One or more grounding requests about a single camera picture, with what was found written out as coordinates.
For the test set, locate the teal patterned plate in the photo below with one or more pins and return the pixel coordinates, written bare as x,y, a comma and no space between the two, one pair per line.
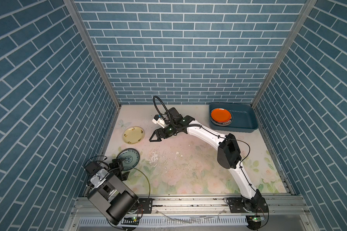
129,158

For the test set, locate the cream yellow plate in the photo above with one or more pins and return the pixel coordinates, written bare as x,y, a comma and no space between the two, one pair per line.
133,135

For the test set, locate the right aluminium corner post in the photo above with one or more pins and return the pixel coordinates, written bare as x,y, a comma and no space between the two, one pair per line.
296,27

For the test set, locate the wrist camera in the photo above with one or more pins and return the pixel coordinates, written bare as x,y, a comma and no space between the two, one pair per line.
96,168
170,116

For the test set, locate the black plate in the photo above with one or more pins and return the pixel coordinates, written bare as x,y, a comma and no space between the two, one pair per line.
223,124

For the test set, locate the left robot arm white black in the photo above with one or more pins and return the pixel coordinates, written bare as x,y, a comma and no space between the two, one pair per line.
109,194

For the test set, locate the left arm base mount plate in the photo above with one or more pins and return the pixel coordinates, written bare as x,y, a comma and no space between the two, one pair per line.
143,206

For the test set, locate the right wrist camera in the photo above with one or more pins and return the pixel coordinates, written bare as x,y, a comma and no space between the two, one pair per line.
170,116

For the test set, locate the aluminium corner post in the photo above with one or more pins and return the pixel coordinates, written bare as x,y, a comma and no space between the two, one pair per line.
296,27
76,17

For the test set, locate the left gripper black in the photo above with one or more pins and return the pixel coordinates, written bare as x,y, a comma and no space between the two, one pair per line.
115,163

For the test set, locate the teal plastic bin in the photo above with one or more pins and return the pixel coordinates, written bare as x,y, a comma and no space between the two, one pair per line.
243,118

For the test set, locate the left aluminium corner post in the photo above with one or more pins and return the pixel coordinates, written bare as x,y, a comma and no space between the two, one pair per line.
76,17

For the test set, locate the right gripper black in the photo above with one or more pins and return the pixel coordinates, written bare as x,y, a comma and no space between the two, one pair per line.
158,133

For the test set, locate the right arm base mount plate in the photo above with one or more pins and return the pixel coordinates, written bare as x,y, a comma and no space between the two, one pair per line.
240,205

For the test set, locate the aluminium front rail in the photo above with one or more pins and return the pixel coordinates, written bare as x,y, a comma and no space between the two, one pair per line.
201,212

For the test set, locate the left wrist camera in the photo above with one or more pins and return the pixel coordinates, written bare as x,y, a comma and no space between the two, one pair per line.
96,168

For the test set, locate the orange plate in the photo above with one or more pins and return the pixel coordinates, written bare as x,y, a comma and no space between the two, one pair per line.
220,115

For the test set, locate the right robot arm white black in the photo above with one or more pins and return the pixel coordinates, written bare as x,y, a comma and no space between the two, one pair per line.
228,155

